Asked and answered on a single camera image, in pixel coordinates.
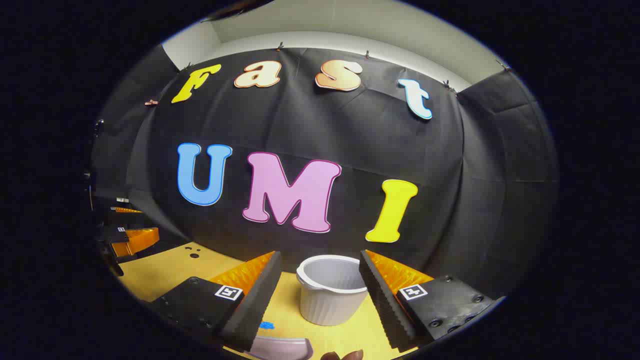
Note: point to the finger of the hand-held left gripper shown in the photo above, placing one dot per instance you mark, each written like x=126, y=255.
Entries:
x=126, y=210
x=140, y=239

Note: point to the pale pink dustpan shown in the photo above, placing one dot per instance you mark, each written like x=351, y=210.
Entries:
x=282, y=348

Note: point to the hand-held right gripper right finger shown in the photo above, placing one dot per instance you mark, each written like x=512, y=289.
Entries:
x=382, y=295

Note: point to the blue paper trash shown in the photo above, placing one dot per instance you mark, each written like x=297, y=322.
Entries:
x=266, y=325

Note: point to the white ribbed garbage bin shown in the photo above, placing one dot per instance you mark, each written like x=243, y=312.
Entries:
x=330, y=300

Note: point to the yellow wooden desktop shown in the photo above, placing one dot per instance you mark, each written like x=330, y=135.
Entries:
x=165, y=272

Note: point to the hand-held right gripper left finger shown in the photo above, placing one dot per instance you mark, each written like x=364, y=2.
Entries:
x=257, y=300

